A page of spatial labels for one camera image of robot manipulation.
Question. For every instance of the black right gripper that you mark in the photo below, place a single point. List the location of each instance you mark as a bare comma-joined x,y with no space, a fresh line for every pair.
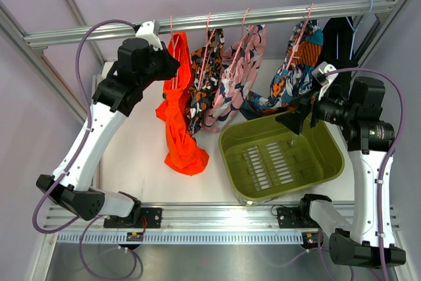
293,120

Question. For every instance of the pink hanger of floral shorts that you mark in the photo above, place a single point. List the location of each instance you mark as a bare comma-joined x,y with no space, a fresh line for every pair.
241,51

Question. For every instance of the pink hanger of orange shorts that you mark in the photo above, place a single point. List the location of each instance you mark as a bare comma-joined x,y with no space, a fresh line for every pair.
178,54

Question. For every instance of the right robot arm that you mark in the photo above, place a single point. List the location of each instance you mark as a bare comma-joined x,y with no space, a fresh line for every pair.
368,240

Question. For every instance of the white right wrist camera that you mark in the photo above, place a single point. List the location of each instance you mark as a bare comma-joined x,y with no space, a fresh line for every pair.
323,75

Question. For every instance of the black mesh shorts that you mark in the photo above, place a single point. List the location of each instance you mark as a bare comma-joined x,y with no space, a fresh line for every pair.
337,49

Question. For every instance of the bright orange shorts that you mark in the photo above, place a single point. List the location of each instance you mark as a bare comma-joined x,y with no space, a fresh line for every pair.
184,156

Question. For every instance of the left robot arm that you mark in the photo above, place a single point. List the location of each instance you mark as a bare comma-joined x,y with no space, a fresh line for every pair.
69,185

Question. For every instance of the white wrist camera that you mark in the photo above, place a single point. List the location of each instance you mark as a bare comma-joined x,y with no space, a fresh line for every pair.
149,31
323,75

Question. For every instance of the olive green plastic basket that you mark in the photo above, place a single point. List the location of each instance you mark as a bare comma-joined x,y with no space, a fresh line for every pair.
265,160

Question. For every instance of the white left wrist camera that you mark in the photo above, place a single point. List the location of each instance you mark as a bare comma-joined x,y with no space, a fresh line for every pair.
149,31

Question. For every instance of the grey orange camouflage shorts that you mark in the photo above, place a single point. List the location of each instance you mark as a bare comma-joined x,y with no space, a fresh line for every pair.
200,100

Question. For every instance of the light blue hanger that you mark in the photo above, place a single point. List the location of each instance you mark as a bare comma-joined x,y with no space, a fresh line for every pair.
356,27

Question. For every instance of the pink floral shorts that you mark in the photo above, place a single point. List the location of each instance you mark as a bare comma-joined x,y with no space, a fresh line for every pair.
231,95

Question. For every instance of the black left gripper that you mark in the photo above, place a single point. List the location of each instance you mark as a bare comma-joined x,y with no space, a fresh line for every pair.
170,64

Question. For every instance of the white slotted cable duct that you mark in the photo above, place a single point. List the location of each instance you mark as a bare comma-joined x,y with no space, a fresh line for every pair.
184,238

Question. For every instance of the blue orange patterned shorts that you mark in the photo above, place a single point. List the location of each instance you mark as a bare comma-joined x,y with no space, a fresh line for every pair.
293,78

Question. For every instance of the pink hanger of camouflage shorts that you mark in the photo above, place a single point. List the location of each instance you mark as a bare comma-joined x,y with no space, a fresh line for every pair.
208,41

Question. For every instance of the aluminium frame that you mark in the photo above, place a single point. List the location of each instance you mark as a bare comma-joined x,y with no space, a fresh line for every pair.
48,45

